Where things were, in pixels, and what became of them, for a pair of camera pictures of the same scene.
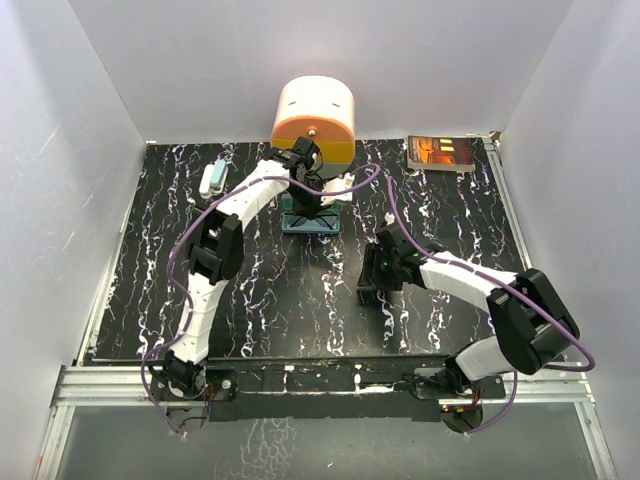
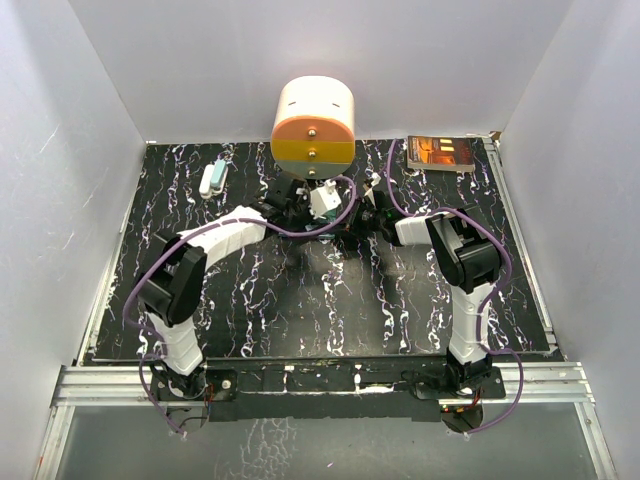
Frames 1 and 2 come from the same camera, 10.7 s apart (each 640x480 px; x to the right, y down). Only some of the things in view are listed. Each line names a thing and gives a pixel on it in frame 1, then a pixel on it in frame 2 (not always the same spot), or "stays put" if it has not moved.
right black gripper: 371,272 -> 354,225
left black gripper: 310,211 -> 305,202
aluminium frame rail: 130,386 stays put
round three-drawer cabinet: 319,108 stays put
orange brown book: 449,153 stays put
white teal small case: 213,178 stays put
